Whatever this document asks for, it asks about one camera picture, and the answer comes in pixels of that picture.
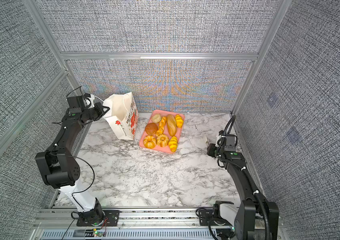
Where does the round brown fake bun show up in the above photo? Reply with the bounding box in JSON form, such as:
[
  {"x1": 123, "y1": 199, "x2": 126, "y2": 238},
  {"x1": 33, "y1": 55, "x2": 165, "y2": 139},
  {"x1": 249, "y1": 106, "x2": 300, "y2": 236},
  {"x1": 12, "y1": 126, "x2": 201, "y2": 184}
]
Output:
[{"x1": 145, "y1": 123, "x2": 158, "y2": 135}]

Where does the small yellow fake bread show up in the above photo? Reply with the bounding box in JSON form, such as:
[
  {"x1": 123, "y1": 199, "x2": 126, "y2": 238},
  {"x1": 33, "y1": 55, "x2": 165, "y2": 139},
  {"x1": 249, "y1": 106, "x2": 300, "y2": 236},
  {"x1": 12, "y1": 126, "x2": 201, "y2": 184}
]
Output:
[{"x1": 156, "y1": 134, "x2": 169, "y2": 148}]

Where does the yellow striped long fake bread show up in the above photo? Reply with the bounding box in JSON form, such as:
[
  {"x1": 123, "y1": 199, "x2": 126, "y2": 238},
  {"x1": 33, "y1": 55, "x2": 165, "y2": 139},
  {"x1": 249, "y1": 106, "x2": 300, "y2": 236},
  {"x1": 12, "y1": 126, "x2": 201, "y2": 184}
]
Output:
[{"x1": 168, "y1": 136, "x2": 178, "y2": 153}]

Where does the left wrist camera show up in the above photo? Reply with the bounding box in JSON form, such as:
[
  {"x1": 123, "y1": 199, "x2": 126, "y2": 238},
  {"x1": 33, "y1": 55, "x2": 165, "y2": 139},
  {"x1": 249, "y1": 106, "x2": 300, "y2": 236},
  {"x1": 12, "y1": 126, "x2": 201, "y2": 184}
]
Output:
[{"x1": 83, "y1": 93, "x2": 95, "y2": 108}]

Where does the white floral paper bag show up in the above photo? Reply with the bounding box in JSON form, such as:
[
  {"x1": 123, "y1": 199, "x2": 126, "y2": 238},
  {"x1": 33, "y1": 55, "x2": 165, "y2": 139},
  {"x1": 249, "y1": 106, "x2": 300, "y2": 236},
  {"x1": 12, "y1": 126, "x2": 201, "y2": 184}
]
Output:
[{"x1": 95, "y1": 92, "x2": 139, "y2": 141}]

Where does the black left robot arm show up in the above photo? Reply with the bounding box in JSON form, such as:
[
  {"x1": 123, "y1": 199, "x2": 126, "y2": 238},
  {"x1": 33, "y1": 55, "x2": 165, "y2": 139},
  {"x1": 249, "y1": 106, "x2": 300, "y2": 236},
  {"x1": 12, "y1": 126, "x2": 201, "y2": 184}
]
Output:
[{"x1": 35, "y1": 94, "x2": 109, "y2": 226}]

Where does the pink plastic tray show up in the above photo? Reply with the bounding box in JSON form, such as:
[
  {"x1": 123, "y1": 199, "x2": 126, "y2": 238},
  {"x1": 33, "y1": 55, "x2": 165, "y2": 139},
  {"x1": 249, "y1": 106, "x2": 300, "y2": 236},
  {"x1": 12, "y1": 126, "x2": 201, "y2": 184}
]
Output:
[{"x1": 139, "y1": 110, "x2": 185, "y2": 154}]

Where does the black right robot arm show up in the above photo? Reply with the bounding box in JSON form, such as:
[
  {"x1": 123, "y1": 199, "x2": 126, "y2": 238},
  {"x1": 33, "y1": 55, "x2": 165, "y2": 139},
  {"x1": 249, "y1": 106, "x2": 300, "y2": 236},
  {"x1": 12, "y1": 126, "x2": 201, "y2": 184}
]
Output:
[{"x1": 196, "y1": 131, "x2": 279, "y2": 240}]

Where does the long orange fake bread loaf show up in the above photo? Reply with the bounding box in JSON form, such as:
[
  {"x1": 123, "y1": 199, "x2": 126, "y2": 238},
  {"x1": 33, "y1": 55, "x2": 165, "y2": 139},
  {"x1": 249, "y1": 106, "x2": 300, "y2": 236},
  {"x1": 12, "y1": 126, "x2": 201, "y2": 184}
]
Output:
[{"x1": 166, "y1": 115, "x2": 178, "y2": 137}]

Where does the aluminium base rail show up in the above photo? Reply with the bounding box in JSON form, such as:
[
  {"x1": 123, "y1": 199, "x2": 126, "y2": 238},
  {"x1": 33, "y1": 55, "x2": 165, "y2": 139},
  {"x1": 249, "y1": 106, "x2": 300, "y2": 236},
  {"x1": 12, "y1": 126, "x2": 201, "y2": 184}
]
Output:
[{"x1": 28, "y1": 203, "x2": 283, "y2": 240}]

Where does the pale round fake bun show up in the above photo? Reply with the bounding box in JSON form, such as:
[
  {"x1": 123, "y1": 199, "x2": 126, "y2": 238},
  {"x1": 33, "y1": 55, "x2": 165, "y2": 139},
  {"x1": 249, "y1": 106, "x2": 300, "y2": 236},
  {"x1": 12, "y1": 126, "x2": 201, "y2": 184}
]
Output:
[{"x1": 151, "y1": 114, "x2": 162, "y2": 124}]

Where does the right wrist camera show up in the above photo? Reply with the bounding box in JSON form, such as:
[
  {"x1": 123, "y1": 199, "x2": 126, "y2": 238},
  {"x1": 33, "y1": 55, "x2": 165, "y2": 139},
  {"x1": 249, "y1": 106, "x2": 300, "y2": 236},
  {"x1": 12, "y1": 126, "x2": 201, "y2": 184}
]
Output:
[{"x1": 216, "y1": 135, "x2": 222, "y2": 147}]

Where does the yellow twisted fake bread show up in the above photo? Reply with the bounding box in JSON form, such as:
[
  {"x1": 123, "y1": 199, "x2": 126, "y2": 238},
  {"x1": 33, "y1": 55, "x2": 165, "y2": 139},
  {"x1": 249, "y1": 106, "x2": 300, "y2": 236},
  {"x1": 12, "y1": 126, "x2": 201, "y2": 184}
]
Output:
[{"x1": 155, "y1": 116, "x2": 166, "y2": 137}]

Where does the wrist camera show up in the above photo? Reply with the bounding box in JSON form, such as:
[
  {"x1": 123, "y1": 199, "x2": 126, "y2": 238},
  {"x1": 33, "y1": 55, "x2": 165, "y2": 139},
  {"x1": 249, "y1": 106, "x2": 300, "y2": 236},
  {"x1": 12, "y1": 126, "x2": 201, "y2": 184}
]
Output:
[
  {"x1": 216, "y1": 135, "x2": 222, "y2": 147},
  {"x1": 83, "y1": 93, "x2": 95, "y2": 108}
]

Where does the yellow striped oval fake bread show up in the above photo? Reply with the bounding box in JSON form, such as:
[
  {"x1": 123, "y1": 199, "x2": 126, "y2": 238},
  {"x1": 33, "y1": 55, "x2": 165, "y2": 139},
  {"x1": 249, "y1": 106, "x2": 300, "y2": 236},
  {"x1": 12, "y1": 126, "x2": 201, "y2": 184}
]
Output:
[{"x1": 175, "y1": 115, "x2": 184, "y2": 128}]

